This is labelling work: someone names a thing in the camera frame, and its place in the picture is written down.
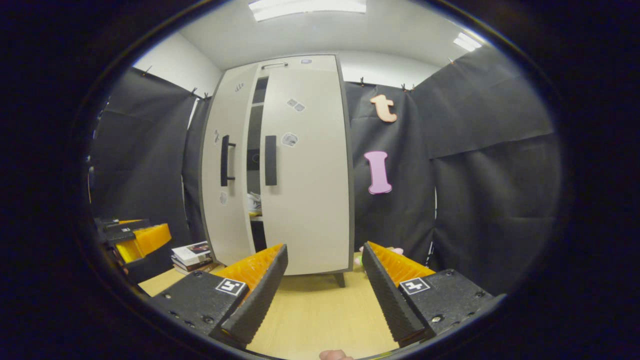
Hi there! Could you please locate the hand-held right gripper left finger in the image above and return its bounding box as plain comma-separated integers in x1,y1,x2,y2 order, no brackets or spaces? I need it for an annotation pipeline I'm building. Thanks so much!
150,243,289,349

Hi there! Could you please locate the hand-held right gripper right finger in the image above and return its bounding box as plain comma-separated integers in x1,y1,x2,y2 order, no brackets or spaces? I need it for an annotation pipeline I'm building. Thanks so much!
361,241,496,347

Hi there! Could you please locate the grey shoe cabinet door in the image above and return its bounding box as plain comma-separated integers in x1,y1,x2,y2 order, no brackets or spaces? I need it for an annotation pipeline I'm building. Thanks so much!
199,64,261,267
259,67,355,276

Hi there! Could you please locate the grey shoe cabinet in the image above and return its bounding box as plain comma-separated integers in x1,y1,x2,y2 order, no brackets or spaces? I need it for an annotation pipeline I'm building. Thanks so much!
199,54,356,288

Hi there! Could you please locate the grey cabinet drawer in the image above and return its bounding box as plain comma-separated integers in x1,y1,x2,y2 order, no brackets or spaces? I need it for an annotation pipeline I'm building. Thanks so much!
220,54,338,76

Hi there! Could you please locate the pink green plush toy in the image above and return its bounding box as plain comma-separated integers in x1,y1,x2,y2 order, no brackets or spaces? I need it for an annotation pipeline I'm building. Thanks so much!
354,245,405,267

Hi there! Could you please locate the stack of books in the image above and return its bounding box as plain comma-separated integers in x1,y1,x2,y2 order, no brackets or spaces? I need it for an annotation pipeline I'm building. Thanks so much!
171,241,221,276

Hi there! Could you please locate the black backdrop cloth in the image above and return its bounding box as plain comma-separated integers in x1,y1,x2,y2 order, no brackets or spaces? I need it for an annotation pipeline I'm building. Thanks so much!
414,46,562,297
344,82,437,263
90,67,211,283

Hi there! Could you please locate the ceiling light panel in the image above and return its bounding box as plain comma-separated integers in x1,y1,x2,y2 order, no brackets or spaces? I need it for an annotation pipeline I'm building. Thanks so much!
453,32,483,52

